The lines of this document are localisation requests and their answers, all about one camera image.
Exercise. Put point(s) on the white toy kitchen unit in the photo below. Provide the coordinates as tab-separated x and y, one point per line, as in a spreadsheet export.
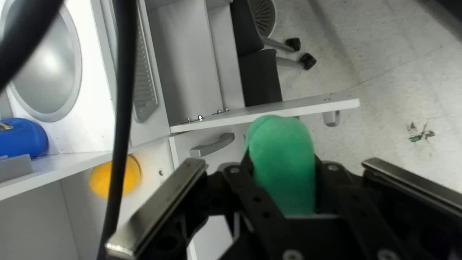
189	80

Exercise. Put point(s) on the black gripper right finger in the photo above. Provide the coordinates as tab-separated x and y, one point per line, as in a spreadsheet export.
414	186

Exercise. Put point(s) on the blue dish soap bottle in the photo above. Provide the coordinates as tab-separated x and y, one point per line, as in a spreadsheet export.
23	137

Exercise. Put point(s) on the grey office chair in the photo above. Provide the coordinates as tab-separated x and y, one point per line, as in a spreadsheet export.
259	60

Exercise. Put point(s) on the green ball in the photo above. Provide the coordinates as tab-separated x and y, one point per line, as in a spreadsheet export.
282	154

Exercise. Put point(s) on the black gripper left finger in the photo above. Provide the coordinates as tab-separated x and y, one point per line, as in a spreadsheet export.
131	242

